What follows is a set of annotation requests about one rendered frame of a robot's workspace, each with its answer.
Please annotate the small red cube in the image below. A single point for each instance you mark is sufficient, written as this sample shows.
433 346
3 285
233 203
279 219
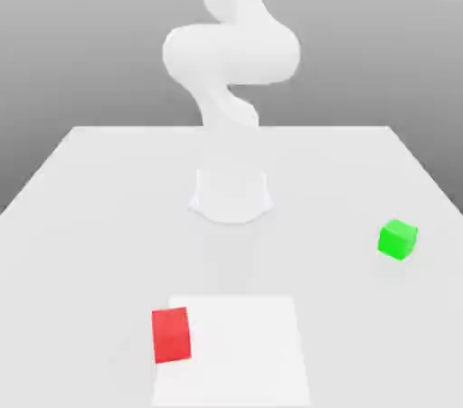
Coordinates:
171 335

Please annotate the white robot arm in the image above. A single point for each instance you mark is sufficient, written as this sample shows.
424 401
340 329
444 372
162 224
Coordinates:
231 53

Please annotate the small green cube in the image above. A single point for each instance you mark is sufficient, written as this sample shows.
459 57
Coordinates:
397 239

